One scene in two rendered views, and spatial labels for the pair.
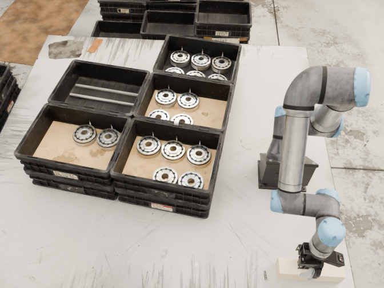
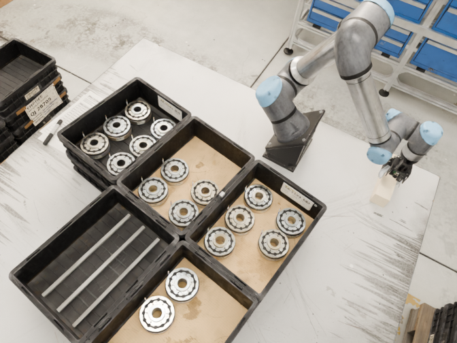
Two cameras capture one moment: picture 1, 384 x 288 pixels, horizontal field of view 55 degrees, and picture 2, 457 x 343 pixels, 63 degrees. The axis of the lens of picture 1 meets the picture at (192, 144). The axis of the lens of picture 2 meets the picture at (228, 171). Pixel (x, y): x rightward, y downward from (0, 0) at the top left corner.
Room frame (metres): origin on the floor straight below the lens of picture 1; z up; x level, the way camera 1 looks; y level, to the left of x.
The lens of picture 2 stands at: (0.82, 0.63, 2.01)
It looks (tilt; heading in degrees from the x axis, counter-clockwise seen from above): 57 degrees down; 289
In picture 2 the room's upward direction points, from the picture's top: 9 degrees clockwise
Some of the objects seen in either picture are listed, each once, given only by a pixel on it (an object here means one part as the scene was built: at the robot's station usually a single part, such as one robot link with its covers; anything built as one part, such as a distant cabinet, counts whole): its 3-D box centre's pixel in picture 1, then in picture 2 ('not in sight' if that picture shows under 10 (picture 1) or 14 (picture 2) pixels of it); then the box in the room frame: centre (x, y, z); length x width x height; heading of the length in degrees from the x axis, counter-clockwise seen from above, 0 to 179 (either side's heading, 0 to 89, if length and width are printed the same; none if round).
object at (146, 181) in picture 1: (168, 154); (258, 222); (0.87, 0.09, 0.92); 0.40 x 0.30 x 0.02; 79
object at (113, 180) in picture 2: (198, 59); (126, 125); (1.46, -0.03, 0.92); 0.40 x 0.30 x 0.02; 79
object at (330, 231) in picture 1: (328, 234); (424, 137); (0.48, -0.43, 1.04); 0.09 x 0.08 x 0.11; 170
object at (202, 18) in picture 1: (221, 38); (22, 99); (2.38, -0.21, 0.37); 0.40 x 0.30 x 0.45; 87
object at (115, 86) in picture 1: (103, 95); (102, 263); (1.24, 0.43, 0.87); 0.40 x 0.30 x 0.11; 79
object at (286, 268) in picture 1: (309, 270); (387, 179); (0.48, -0.45, 0.73); 0.24 x 0.06 x 0.06; 87
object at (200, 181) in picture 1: (191, 182); (291, 220); (0.77, 0.00, 0.86); 0.10 x 0.10 x 0.01
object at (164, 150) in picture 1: (173, 150); (239, 218); (0.93, 0.08, 0.86); 0.10 x 0.10 x 0.01
